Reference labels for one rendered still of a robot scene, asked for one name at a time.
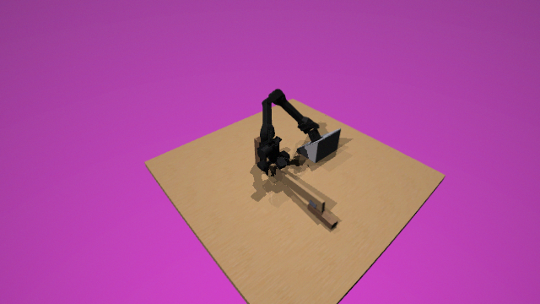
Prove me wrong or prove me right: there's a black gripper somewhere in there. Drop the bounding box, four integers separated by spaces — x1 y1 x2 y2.
257 151 290 176

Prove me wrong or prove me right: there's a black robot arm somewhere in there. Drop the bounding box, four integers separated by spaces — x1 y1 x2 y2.
256 89 323 170

